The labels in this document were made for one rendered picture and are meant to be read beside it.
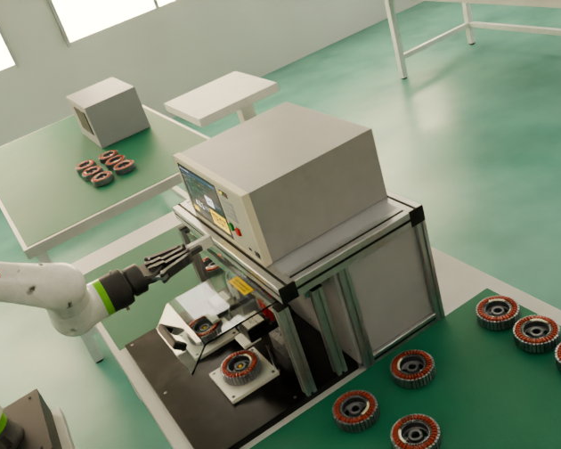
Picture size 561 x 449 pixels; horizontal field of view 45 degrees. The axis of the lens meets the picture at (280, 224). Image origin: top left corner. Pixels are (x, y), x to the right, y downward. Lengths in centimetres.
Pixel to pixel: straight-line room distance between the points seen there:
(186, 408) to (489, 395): 79
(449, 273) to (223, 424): 81
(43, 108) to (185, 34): 148
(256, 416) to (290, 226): 50
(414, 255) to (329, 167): 34
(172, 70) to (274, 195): 509
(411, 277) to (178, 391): 72
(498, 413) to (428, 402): 16
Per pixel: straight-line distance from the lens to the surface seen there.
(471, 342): 186
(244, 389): 186
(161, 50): 660
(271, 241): 165
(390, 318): 184
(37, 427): 200
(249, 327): 183
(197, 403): 191
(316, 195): 168
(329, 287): 172
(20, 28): 627
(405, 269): 180
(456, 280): 208
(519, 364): 179
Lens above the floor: 199
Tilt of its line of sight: 29 degrees down
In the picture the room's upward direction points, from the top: 18 degrees counter-clockwise
